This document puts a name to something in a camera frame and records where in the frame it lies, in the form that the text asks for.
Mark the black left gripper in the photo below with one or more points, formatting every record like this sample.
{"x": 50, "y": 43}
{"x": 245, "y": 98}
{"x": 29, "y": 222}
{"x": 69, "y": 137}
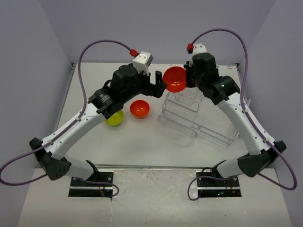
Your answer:
{"x": 155, "y": 90}

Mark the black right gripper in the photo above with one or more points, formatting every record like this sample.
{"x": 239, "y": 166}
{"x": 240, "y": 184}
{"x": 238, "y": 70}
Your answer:
{"x": 189, "y": 82}

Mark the orange plastic bowl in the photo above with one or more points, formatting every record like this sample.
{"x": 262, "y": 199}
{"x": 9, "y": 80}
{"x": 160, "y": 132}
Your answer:
{"x": 139, "y": 108}
{"x": 175, "y": 79}

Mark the yellow-green plastic bowl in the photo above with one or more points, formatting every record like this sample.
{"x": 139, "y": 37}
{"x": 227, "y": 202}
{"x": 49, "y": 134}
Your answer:
{"x": 116, "y": 119}

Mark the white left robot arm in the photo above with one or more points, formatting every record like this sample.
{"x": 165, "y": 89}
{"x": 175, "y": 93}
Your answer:
{"x": 126, "y": 83}

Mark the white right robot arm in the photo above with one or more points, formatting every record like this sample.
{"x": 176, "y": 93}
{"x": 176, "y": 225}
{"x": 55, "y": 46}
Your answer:
{"x": 201, "y": 72}

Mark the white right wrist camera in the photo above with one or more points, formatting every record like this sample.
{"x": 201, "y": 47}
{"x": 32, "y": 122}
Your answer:
{"x": 198, "y": 48}

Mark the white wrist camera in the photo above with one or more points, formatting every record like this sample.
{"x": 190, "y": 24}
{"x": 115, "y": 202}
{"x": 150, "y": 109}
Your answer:
{"x": 198, "y": 48}
{"x": 142, "y": 62}

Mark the white wire dish rack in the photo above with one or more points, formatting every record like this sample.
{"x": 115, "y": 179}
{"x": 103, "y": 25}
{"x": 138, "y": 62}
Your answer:
{"x": 189, "y": 108}

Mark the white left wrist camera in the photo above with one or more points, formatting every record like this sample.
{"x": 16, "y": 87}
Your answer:
{"x": 142, "y": 62}

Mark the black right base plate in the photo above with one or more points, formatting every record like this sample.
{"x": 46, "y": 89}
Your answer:
{"x": 209, "y": 188}

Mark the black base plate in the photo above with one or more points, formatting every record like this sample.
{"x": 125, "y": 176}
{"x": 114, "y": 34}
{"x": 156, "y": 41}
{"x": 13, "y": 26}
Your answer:
{"x": 81, "y": 189}
{"x": 209, "y": 188}

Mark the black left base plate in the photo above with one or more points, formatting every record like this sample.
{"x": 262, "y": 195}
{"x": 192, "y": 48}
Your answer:
{"x": 81, "y": 189}

